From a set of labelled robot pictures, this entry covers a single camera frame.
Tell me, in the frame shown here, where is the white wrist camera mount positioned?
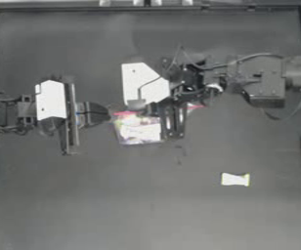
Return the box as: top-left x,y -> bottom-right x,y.
34,79 -> 69,122
121,62 -> 172,106

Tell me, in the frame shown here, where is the clear bag with pink zip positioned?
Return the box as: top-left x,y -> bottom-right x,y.
112,102 -> 208,146

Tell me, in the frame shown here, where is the black metal frame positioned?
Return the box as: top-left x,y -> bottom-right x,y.
0,0 -> 301,82

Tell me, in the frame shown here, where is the thin black camera cable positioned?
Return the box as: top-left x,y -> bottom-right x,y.
138,43 -> 212,101

